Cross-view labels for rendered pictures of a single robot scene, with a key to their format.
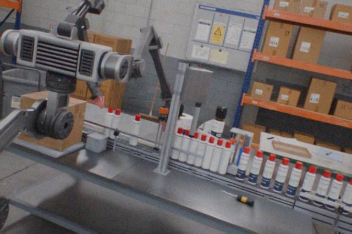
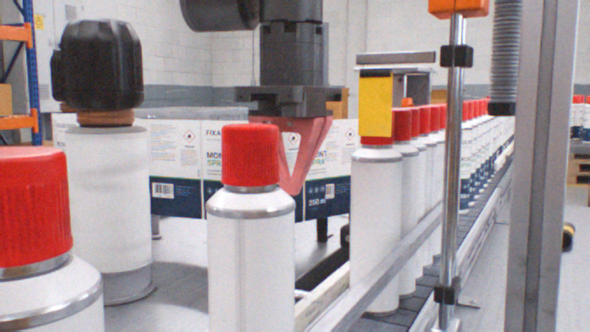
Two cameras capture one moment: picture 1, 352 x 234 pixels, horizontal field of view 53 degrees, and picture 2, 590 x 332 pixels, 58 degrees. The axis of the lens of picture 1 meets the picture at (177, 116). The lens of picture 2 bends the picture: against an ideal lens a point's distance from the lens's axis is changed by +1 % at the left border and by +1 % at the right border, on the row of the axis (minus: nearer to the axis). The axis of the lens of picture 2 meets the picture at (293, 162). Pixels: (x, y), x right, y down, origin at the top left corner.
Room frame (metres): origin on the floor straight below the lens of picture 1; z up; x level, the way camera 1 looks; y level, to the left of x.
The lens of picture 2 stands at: (2.15, 0.55, 1.10)
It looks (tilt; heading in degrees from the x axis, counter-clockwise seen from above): 8 degrees down; 278
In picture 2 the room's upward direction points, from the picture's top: straight up
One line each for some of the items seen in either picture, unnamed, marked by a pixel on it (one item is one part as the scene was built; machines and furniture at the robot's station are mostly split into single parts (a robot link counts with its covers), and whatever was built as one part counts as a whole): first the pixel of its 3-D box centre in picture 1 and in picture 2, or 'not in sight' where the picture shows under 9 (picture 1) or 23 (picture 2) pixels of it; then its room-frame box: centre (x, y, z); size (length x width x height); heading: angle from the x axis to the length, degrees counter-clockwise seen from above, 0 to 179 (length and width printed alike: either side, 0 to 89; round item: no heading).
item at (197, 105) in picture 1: (194, 120); (507, 24); (2.00, -0.10, 1.18); 0.04 x 0.04 x 0.21
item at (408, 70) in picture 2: (242, 132); (396, 70); (2.11, -0.41, 1.14); 0.14 x 0.11 x 0.01; 72
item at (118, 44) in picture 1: (87, 74); not in sight; (5.78, 1.61, 0.70); 1.20 x 0.82 x 1.39; 84
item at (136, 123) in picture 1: (135, 129); (251, 296); (2.22, 0.25, 0.98); 0.05 x 0.05 x 0.20
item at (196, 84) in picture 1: (193, 84); not in sight; (2.03, -0.05, 1.38); 0.17 x 0.10 x 0.19; 127
